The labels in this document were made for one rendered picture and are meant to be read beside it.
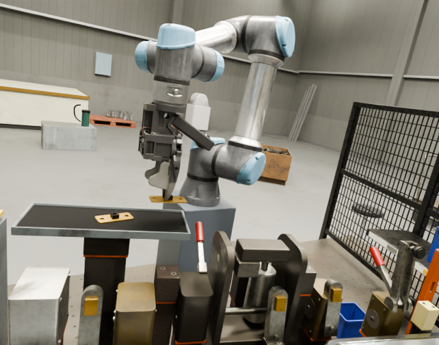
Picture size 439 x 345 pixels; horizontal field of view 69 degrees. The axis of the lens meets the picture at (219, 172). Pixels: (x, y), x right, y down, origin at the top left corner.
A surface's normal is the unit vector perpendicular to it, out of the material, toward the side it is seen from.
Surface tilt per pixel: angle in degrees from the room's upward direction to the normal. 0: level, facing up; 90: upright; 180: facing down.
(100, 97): 90
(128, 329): 90
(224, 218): 90
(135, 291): 0
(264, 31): 81
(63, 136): 90
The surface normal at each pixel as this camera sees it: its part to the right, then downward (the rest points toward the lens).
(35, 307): 0.23, 0.28
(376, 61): -0.86, 0.00
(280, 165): -0.12, 0.23
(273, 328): 0.26, 0.07
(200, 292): 0.15, -0.96
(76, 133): 0.51, 0.29
